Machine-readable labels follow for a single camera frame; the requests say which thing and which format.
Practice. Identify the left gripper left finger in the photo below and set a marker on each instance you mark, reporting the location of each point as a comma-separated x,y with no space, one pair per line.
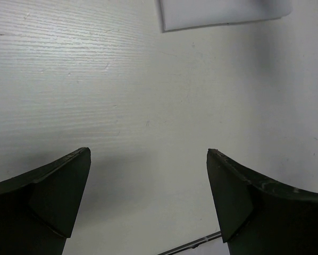
38,209

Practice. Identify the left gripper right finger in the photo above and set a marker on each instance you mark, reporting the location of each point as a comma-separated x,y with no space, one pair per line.
259,215

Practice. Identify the white t shirt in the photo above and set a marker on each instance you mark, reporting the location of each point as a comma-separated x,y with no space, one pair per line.
185,14

